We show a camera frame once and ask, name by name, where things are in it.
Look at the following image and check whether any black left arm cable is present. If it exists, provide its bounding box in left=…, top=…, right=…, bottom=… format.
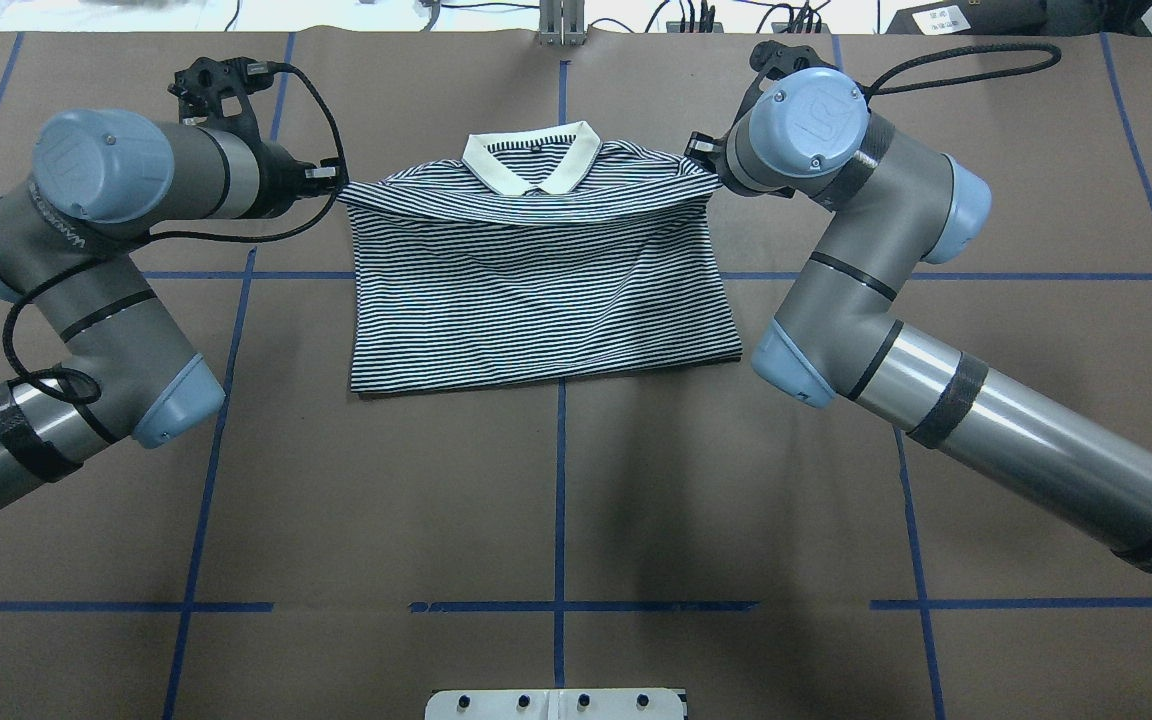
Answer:
left=2, top=62, right=351, bottom=407

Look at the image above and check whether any blue tape strip centre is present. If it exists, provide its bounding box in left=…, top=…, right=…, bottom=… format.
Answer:
left=552, top=60, right=571, bottom=691

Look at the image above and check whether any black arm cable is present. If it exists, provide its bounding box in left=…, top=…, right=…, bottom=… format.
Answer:
left=862, top=41, right=1063, bottom=99
left=2, top=62, right=351, bottom=407

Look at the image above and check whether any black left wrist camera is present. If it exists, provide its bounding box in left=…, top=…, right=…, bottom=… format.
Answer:
left=166, top=56, right=285, bottom=143

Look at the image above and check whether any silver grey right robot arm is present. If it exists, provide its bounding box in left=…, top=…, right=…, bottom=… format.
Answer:
left=689, top=65, right=1152, bottom=579

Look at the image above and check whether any navy white striped polo shirt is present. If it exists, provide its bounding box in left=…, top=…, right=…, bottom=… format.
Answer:
left=339, top=120, right=742, bottom=396

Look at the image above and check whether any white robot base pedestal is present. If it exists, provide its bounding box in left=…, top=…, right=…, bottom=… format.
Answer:
left=424, top=687, right=689, bottom=719

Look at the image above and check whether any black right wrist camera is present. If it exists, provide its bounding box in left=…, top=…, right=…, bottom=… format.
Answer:
left=742, top=40, right=838, bottom=105

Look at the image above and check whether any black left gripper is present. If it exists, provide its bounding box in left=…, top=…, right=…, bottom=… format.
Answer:
left=291, top=160, right=349, bottom=199

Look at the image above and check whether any blue tape strip crosswise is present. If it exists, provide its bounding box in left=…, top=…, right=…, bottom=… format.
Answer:
left=0, top=268, right=1152, bottom=283
left=0, top=597, right=1152, bottom=614

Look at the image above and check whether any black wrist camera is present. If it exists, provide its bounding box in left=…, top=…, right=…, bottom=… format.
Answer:
left=742, top=40, right=838, bottom=105
left=166, top=56, right=285, bottom=143

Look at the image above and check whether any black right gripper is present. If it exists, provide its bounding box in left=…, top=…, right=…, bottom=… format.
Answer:
left=684, top=131, right=727, bottom=177

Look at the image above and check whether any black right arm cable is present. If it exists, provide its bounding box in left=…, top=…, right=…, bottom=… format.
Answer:
left=862, top=41, right=1063, bottom=99

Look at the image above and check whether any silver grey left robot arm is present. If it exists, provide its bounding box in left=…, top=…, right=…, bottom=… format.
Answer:
left=0, top=109, right=347, bottom=510

